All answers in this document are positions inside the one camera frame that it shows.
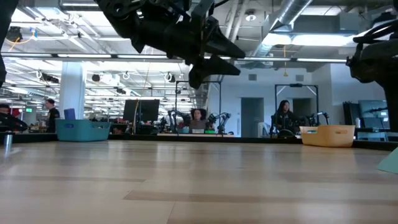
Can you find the light cyan block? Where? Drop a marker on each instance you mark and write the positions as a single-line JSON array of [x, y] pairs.
[[390, 163]]

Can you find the silver metal cylinder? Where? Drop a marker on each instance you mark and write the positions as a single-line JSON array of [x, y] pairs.
[[8, 141]]

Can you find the black metal frame stand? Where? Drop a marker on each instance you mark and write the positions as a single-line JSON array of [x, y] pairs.
[[199, 81], [295, 85]]

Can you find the white building column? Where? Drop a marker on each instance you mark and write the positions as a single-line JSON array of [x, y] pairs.
[[72, 90]]

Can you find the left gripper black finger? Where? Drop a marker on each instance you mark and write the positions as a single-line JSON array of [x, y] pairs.
[[208, 68], [220, 43]]

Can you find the yellow plastic bin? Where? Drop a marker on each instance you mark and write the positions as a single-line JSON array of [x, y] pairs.
[[326, 137]]

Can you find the blue rectangular block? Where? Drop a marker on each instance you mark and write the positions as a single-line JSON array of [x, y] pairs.
[[69, 114]]

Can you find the black computer monitor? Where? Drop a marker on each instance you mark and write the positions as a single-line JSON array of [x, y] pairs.
[[141, 110]]

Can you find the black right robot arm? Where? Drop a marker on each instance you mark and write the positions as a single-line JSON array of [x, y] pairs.
[[382, 68]]

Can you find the blue plastic bin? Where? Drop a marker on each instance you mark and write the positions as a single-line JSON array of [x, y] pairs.
[[82, 132]]

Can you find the light background table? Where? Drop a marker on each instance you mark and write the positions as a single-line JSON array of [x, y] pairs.
[[192, 135]]

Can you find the black aluminium table frame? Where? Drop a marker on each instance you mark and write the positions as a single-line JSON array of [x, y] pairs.
[[248, 140]]

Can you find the person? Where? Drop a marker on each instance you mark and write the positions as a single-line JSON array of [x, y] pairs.
[[198, 119], [4, 109], [284, 119], [53, 118]]

